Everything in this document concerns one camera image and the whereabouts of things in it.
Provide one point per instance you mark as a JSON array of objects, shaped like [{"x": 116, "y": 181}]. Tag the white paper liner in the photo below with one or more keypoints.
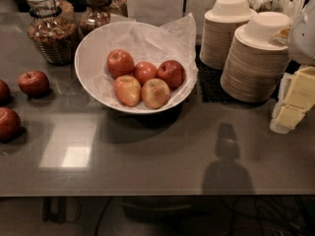
[{"x": 147, "y": 43}]

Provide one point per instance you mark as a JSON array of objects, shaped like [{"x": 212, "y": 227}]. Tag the red apple left edge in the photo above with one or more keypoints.
[{"x": 4, "y": 92}]

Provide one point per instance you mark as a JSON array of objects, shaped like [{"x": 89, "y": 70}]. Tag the black mat under stacks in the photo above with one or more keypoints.
[{"x": 210, "y": 82}]

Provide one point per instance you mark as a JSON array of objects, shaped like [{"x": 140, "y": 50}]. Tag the rear stack of paper bowls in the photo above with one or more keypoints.
[{"x": 220, "y": 23}]

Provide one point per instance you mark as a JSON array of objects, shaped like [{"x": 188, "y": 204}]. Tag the glass jar of granola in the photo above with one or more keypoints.
[{"x": 55, "y": 34}]

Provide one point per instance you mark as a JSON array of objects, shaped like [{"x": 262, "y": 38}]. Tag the yellow-red apple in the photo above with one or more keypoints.
[
  {"x": 155, "y": 93},
  {"x": 127, "y": 90}
]

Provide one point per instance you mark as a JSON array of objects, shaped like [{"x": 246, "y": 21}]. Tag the red apple on table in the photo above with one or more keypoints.
[{"x": 34, "y": 83}]

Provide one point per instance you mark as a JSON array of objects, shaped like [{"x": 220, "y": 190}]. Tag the large white bowl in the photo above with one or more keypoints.
[{"x": 95, "y": 82}]

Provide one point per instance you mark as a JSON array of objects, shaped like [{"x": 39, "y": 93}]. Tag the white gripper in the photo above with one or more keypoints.
[{"x": 303, "y": 39}]

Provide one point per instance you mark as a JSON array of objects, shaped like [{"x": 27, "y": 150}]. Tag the white paper sign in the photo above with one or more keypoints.
[{"x": 155, "y": 12}]

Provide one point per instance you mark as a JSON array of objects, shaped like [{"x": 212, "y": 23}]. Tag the front stack of paper bowls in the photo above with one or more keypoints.
[{"x": 257, "y": 32}]

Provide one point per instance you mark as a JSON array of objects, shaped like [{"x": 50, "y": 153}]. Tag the yellow-red apple front left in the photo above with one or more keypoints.
[{"x": 127, "y": 90}]

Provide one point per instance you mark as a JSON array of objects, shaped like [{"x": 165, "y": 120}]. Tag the stack of paper bowls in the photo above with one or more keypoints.
[
  {"x": 220, "y": 23},
  {"x": 257, "y": 32}
]

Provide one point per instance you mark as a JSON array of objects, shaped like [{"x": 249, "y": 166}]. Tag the yellow-red apple front right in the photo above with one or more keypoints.
[{"x": 155, "y": 93}]

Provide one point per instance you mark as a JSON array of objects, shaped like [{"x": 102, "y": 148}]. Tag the dark red apple right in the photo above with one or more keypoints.
[{"x": 172, "y": 72}]

